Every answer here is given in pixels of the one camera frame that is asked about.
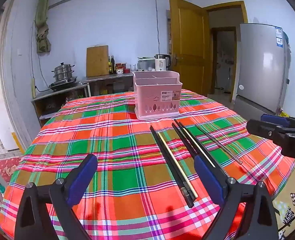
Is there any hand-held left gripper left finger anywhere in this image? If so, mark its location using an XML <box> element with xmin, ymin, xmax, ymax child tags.
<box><xmin>14</xmin><ymin>153</ymin><xmax>98</xmax><ymax>240</ymax></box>

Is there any plaid tablecloth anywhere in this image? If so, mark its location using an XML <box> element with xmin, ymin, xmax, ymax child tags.
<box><xmin>0</xmin><ymin>89</ymin><xmax>295</xmax><ymax>240</ymax></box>

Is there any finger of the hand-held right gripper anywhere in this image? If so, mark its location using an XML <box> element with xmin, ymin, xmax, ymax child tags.
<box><xmin>261</xmin><ymin>114</ymin><xmax>295</xmax><ymax>132</ymax></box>
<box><xmin>247</xmin><ymin>119</ymin><xmax>288</xmax><ymax>143</ymax></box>

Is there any green tied curtain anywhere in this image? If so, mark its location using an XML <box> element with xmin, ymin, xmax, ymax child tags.
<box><xmin>34</xmin><ymin>0</ymin><xmax>53</xmax><ymax>54</ymax></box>

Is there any steel kitchen counter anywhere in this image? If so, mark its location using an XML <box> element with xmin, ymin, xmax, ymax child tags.
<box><xmin>81</xmin><ymin>70</ymin><xmax>138</xmax><ymax>97</ymax></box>

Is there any black induction cooker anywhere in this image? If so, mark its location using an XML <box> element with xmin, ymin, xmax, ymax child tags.
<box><xmin>48</xmin><ymin>76</ymin><xmax>78</xmax><ymax>90</ymax></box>

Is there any wall power cable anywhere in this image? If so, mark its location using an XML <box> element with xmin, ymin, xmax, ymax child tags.
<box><xmin>155</xmin><ymin>0</ymin><xmax>161</xmax><ymax>55</ymax></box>

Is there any steel steamer pot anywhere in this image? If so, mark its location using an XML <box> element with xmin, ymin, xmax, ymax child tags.
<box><xmin>52</xmin><ymin>62</ymin><xmax>75</xmax><ymax>82</ymax></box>

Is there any silver refrigerator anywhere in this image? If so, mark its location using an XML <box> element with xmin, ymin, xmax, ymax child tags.
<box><xmin>233</xmin><ymin>23</ymin><xmax>292</xmax><ymax>117</ymax></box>

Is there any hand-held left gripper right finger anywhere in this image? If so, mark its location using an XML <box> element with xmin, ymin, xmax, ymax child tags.
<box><xmin>194</xmin><ymin>156</ymin><xmax>279</xmax><ymax>240</ymax></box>

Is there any wooden cutting board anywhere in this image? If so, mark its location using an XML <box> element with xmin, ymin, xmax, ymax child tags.
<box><xmin>86</xmin><ymin>45</ymin><xmax>109</xmax><ymax>77</ymax></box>

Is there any yellow wooden door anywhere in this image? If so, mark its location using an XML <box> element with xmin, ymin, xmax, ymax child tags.
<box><xmin>169</xmin><ymin>0</ymin><xmax>210</xmax><ymax>96</ymax></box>

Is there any pink plastic utensil basket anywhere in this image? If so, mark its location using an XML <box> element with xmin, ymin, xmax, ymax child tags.
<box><xmin>133</xmin><ymin>71</ymin><xmax>182</xmax><ymax>120</ymax></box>

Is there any beige wooden chopstick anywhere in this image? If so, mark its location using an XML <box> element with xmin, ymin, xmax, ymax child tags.
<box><xmin>158</xmin><ymin>132</ymin><xmax>198</xmax><ymax>198</ymax></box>
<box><xmin>181</xmin><ymin>126</ymin><xmax>216</xmax><ymax>168</ymax></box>

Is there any patterned floor mat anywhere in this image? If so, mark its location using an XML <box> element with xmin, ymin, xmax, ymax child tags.
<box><xmin>272</xmin><ymin>192</ymin><xmax>295</xmax><ymax>232</ymax></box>

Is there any stone stove counter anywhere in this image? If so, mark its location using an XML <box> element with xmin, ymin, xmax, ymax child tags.
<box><xmin>31</xmin><ymin>82</ymin><xmax>90</xmax><ymax>128</ymax></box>

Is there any white plastic container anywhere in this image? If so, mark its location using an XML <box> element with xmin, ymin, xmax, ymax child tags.
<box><xmin>137</xmin><ymin>57</ymin><xmax>156</xmax><ymax>71</ymax></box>

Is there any red floor rug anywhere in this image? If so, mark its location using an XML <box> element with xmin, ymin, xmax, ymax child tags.
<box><xmin>0</xmin><ymin>155</ymin><xmax>22</xmax><ymax>183</ymax></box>

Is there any white electric kettle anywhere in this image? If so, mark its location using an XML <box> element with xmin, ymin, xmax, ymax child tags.
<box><xmin>155</xmin><ymin>54</ymin><xmax>172</xmax><ymax>71</ymax></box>

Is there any black chopstick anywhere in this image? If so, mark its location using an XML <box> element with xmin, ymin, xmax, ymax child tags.
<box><xmin>150</xmin><ymin>126</ymin><xmax>192</xmax><ymax>208</ymax></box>
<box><xmin>175</xmin><ymin>119</ymin><xmax>228</xmax><ymax>178</ymax></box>

